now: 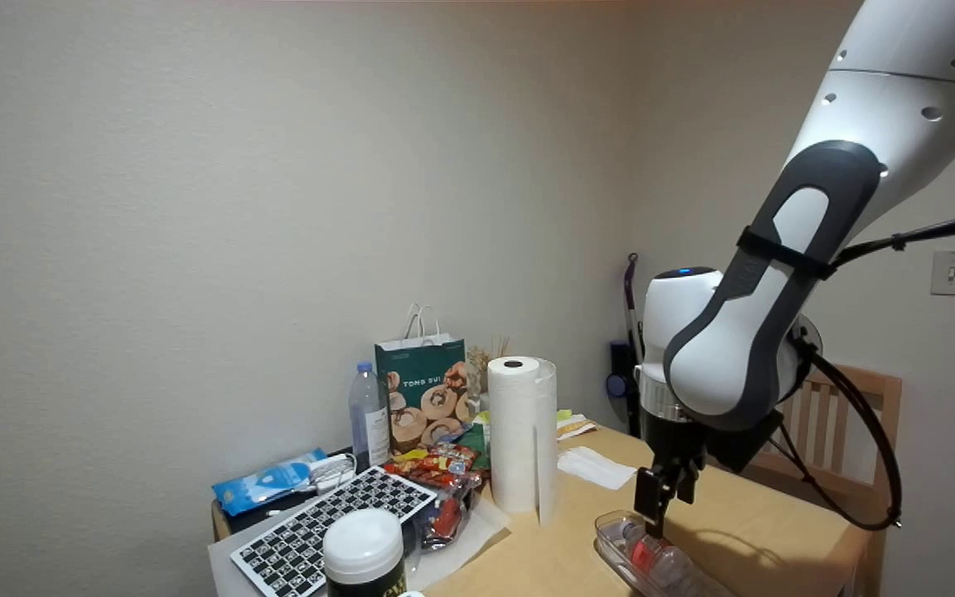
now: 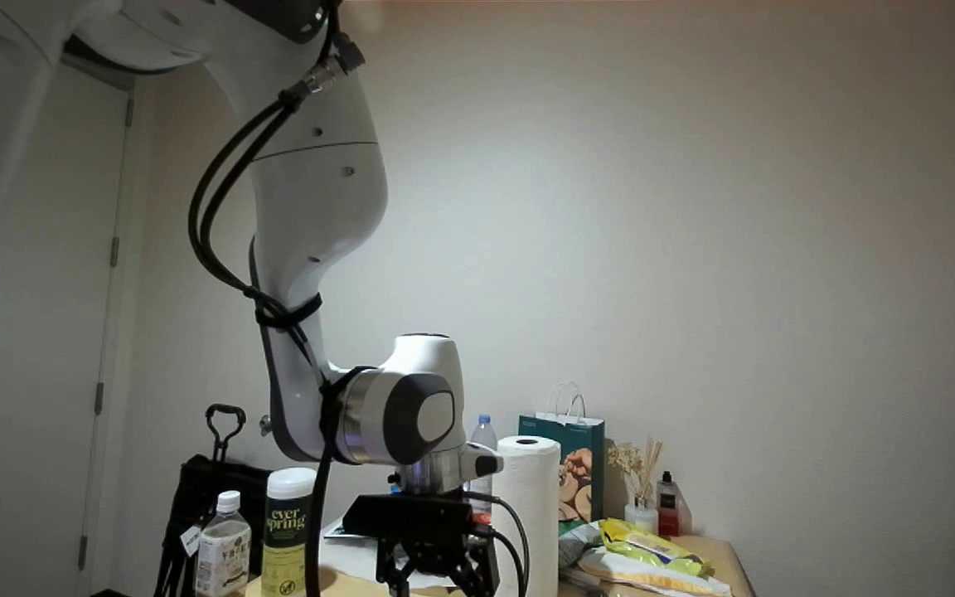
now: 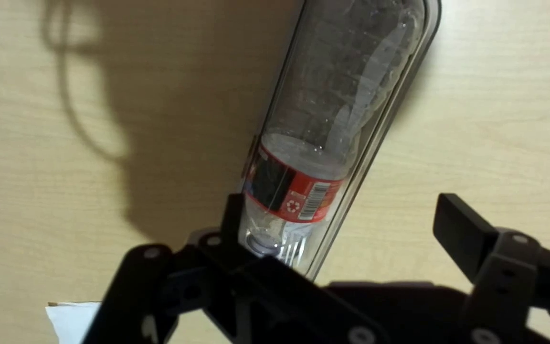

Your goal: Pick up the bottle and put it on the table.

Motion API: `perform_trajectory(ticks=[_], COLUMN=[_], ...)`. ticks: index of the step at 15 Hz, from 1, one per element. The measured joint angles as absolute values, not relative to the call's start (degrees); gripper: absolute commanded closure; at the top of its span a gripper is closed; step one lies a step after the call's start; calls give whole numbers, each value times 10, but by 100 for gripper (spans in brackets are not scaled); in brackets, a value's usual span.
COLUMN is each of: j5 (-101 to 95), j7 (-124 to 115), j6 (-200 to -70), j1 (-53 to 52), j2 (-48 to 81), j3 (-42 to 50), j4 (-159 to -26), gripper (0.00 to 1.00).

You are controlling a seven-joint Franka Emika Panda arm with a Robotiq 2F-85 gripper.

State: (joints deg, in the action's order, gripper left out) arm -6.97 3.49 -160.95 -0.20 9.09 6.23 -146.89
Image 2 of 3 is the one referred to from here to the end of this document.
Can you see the yellow green packet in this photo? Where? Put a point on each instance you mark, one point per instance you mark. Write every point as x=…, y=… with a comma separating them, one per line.
x=645, y=542

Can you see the clear bottle with white cap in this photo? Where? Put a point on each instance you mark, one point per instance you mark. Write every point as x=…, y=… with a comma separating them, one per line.
x=224, y=551

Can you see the small red bottle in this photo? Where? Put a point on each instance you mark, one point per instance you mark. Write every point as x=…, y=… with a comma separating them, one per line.
x=666, y=514

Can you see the white door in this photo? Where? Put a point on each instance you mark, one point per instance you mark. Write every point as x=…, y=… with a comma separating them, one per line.
x=49, y=387

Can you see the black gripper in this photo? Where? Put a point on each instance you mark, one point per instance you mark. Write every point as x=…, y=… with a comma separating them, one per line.
x=412, y=518

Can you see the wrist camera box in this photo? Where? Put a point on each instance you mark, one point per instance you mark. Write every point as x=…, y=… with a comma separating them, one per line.
x=483, y=464

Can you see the clear water bottle blue cap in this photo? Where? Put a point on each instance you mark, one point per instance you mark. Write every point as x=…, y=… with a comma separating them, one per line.
x=486, y=433

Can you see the green paper gift bag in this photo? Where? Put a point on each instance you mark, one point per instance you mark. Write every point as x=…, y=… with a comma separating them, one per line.
x=580, y=464

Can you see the white paper towel roll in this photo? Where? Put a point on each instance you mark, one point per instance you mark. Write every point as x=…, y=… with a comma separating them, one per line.
x=530, y=507

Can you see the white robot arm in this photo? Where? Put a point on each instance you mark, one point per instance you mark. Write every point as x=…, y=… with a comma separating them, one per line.
x=313, y=165

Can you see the reed diffuser with sticks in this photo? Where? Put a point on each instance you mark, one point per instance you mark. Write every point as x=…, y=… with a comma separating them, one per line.
x=645, y=514

